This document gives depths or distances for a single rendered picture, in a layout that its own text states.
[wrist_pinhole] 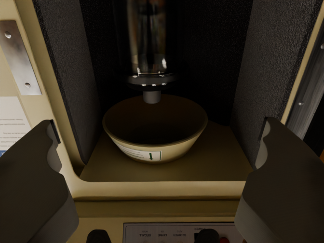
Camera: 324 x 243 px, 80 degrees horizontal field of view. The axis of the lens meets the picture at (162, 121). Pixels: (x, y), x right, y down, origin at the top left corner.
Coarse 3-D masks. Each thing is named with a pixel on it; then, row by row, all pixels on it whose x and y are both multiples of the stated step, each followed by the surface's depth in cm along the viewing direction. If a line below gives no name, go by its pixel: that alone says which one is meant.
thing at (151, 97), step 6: (126, 84) 27; (168, 84) 26; (174, 84) 27; (138, 90) 26; (144, 90) 26; (150, 90) 26; (156, 90) 26; (144, 96) 30; (150, 96) 29; (156, 96) 29; (150, 102) 30; (156, 102) 30
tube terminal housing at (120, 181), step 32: (0, 0) 16; (32, 32) 20; (32, 64) 19; (32, 96) 21; (64, 128) 26; (160, 128) 42; (224, 128) 39; (64, 160) 26; (96, 160) 32; (128, 160) 31; (192, 160) 31; (224, 160) 31; (96, 192) 29; (128, 192) 29; (160, 192) 29; (192, 192) 29; (224, 192) 29
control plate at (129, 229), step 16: (128, 224) 27; (144, 224) 27; (160, 224) 27; (176, 224) 27; (192, 224) 27; (208, 224) 27; (224, 224) 27; (128, 240) 27; (144, 240) 27; (160, 240) 27; (176, 240) 27; (192, 240) 27; (240, 240) 27
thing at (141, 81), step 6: (114, 72) 26; (186, 72) 26; (120, 78) 25; (126, 78) 24; (132, 78) 24; (138, 78) 24; (144, 78) 24; (150, 78) 24; (156, 78) 24; (162, 78) 24; (168, 78) 24; (174, 78) 25; (180, 78) 25
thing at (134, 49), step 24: (120, 0) 21; (144, 0) 20; (168, 0) 21; (120, 24) 22; (144, 24) 21; (168, 24) 22; (120, 48) 24; (144, 48) 23; (168, 48) 23; (120, 72) 25; (144, 72) 24; (168, 72) 24
